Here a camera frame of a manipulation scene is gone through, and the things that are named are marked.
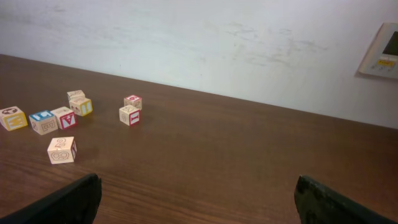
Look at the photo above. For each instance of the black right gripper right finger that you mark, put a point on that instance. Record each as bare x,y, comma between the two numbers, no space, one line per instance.
316,203

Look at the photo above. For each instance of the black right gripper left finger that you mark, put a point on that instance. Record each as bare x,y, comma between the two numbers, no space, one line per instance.
77,202

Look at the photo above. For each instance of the wooden block number 2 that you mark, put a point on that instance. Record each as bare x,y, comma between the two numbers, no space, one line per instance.
62,150

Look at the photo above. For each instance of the wooden block blue letter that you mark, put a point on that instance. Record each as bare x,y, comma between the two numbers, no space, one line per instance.
43,122

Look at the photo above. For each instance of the wooden block ring picture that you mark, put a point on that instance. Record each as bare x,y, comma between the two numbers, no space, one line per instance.
13,118

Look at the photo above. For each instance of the wooden block red A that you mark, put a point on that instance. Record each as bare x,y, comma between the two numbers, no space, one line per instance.
66,118

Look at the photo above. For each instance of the wooden block yellow letter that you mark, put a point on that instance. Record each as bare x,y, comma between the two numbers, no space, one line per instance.
81,106

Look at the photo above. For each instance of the wooden block red I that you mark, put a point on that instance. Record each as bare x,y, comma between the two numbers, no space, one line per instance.
129,115

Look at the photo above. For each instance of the wooden block far plain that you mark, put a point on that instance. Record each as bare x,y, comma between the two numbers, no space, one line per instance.
75,94

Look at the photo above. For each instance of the wooden block red 6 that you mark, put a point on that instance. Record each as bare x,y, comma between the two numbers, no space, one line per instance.
133,100

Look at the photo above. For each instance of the wall thermostat panel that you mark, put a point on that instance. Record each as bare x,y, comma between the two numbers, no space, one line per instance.
381,57

